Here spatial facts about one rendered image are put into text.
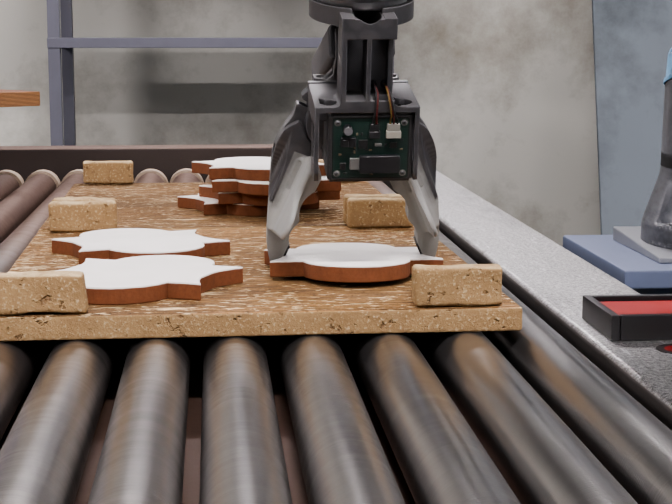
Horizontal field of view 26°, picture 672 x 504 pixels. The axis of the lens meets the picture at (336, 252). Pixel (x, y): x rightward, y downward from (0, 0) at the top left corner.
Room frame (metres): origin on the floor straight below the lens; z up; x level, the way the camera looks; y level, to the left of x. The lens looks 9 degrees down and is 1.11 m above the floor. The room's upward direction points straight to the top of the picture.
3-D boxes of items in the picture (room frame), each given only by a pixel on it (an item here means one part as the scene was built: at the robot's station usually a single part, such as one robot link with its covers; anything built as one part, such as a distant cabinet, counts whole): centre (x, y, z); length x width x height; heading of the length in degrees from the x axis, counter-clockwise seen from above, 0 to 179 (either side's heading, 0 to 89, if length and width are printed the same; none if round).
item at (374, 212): (1.32, -0.04, 0.95); 0.06 x 0.02 x 0.03; 96
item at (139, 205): (1.53, 0.12, 0.93); 0.41 x 0.35 x 0.02; 6
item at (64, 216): (1.29, 0.23, 0.95); 0.06 x 0.02 x 0.03; 96
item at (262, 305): (1.11, 0.07, 0.93); 0.41 x 0.35 x 0.02; 6
